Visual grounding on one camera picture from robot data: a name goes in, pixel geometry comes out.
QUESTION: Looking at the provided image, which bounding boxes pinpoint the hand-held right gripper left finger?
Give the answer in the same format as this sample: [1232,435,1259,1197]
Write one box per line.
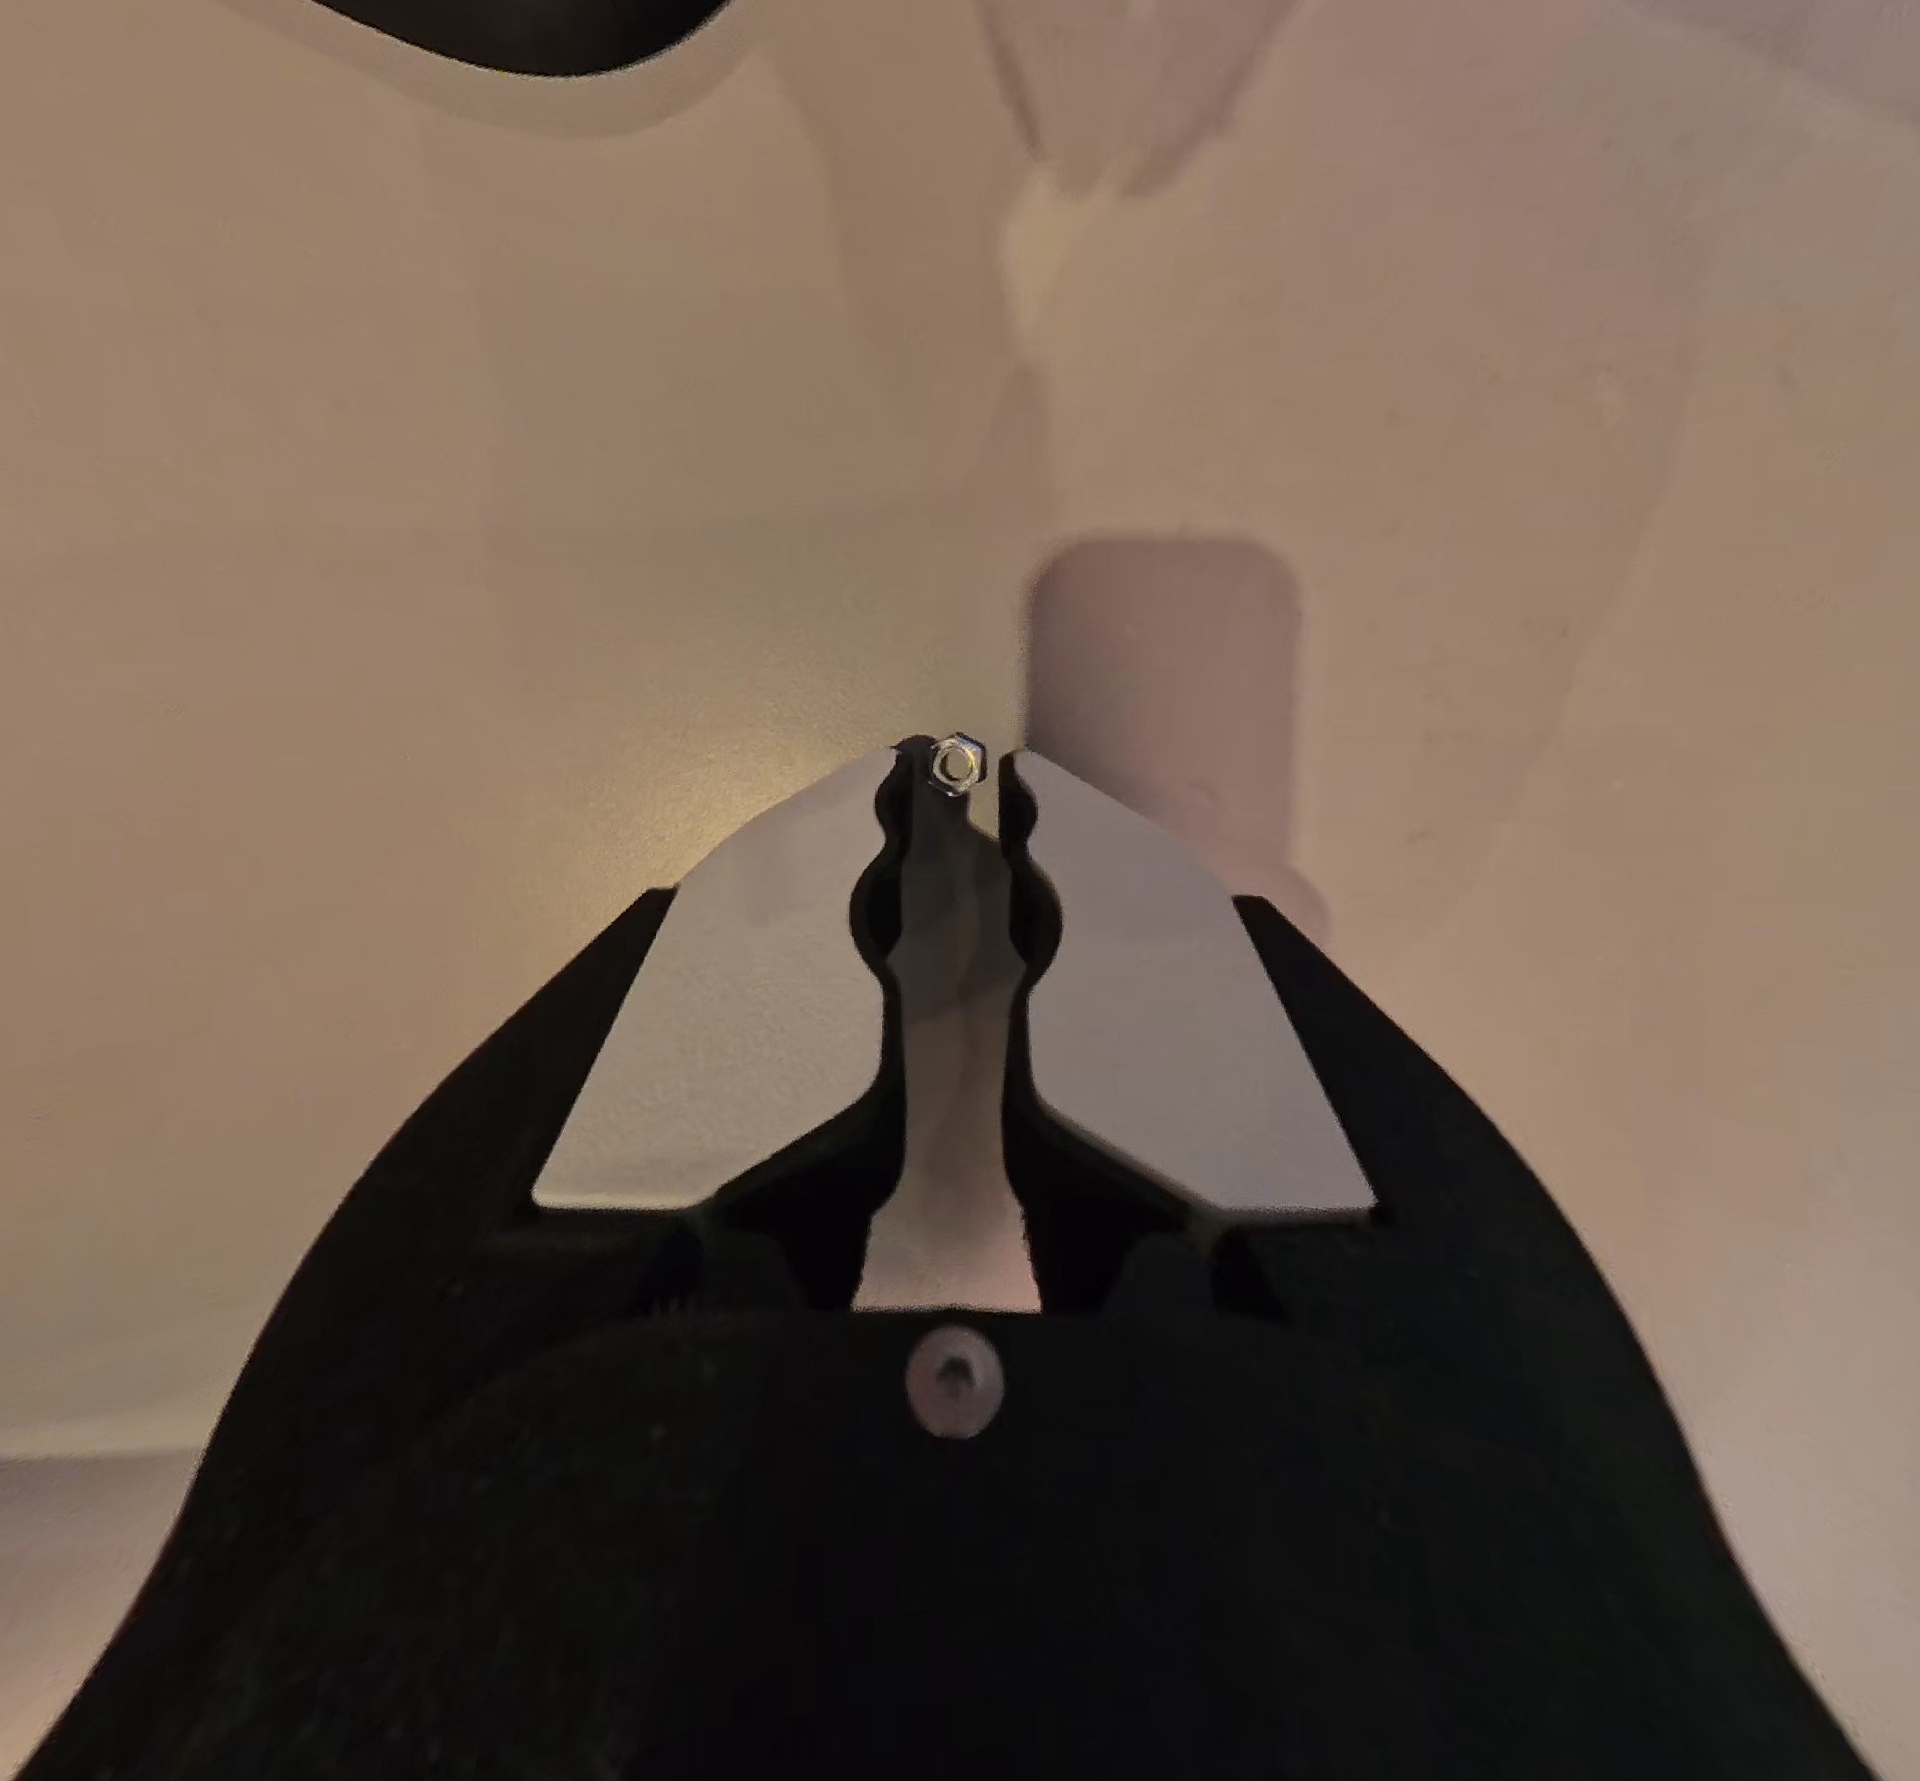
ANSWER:
[533,747,916,1213]

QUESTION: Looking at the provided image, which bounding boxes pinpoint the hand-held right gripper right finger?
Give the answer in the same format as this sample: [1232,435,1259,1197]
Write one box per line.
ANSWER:
[997,747,1377,1213]

